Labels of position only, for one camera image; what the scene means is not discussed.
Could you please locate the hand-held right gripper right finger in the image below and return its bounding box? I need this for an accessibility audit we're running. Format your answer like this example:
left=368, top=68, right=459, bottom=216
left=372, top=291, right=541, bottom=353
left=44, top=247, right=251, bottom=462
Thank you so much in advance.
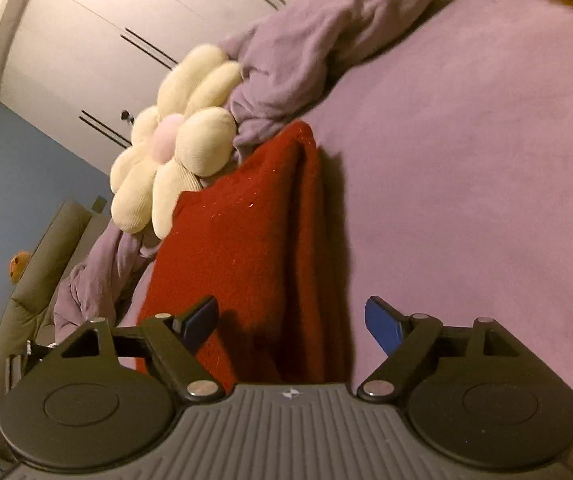
left=357, top=296, right=542, bottom=402

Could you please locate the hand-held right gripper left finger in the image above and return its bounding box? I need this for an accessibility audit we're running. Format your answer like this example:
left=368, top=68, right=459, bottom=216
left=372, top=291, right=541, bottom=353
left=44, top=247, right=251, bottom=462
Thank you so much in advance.
left=41, top=296, right=223, bottom=402

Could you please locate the red knit cardigan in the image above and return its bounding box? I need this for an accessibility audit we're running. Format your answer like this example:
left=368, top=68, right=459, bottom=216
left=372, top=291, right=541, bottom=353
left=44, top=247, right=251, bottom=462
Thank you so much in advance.
left=136, top=120, right=355, bottom=387

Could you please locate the grey-green armchair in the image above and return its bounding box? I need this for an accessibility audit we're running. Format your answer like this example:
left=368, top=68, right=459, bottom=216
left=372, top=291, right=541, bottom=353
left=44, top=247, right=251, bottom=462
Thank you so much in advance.
left=0, top=200, right=108, bottom=461

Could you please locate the cream flower-shaped cushion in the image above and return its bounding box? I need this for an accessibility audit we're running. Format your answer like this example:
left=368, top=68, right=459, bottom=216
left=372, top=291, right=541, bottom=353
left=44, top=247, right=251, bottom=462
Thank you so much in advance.
left=110, top=45, right=244, bottom=239

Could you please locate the orange plush toy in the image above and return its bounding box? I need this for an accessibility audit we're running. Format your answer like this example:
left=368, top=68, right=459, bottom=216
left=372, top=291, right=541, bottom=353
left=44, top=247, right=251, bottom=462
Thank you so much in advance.
left=9, top=251, right=32, bottom=286

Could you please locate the crumpled purple blanket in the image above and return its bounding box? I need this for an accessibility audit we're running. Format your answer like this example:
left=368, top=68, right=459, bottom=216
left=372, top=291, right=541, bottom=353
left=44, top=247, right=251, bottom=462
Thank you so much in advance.
left=54, top=0, right=445, bottom=347

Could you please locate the white wardrobe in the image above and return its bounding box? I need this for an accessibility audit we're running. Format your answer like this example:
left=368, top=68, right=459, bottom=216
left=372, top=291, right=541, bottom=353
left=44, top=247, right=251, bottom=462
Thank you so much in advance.
left=0, top=0, right=347, bottom=161

